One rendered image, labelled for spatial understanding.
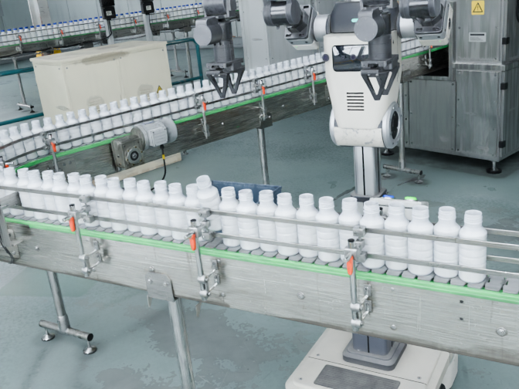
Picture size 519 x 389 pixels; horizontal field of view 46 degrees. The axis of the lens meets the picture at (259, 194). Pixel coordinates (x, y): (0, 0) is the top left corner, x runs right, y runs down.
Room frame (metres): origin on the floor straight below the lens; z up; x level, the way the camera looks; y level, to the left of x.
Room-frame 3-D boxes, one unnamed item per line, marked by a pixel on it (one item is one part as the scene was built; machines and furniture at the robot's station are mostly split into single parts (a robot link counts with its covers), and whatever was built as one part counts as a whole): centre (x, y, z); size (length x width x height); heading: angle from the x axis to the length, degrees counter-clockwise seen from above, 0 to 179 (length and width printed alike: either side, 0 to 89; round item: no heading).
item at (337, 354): (2.07, -0.38, 0.24); 0.68 x 0.53 x 0.41; 149
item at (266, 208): (1.55, -0.02, 1.08); 0.06 x 0.06 x 0.17
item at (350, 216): (1.43, -0.22, 1.08); 0.06 x 0.06 x 0.17
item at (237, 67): (1.78, 0.05, 1.44); 0.07 x 0.07 x 0.09; 59
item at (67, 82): (5.91, 1.34, 0.59); 1.10 x 0.62 x 1.18; 131
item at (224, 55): (1.76, 0.06, 1.51); 0.10 x 0.07 x 0.07; 149
